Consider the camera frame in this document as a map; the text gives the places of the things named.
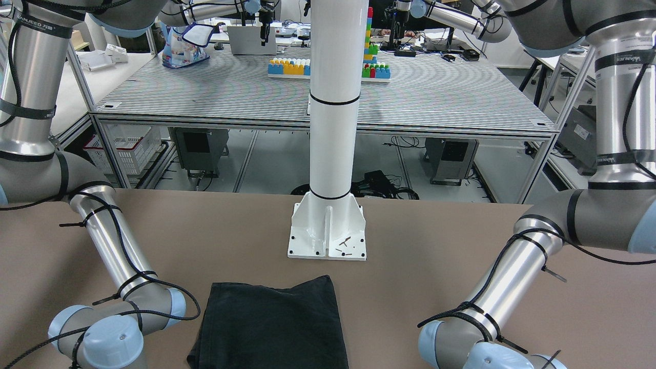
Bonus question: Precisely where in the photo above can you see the black t-shirt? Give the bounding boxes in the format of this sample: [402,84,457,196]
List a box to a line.
[187,275,349,368]

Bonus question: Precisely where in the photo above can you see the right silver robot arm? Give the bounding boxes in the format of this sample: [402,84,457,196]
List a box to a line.
[2,1,187,368]

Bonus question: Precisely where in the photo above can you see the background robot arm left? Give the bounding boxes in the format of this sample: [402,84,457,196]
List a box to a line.
[158,1,277,46]

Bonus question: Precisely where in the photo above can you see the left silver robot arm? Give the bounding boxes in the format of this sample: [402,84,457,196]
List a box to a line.
[418,1,654,368]

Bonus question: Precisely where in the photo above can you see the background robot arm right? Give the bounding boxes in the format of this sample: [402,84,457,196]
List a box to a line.
[384,1,511,50]

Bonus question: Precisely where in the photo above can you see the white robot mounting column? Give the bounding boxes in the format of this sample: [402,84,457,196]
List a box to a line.
[287,0,367,261]

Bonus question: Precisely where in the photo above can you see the colourful toy block stack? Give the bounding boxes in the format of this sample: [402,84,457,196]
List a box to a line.
[267,1,392,84]

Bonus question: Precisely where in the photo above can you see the striped aluminium workbench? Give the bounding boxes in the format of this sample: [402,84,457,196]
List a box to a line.
[89,44,559,204]

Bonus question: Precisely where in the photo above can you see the white box on workbench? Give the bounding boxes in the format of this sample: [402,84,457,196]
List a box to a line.
[227,26,277,55]

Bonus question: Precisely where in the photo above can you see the white plastic basket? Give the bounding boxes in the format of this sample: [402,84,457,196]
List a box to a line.
[84,125,161,175]

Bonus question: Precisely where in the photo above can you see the blue white plastic bag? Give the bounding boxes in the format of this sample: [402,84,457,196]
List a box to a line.
[160,23,214,69]

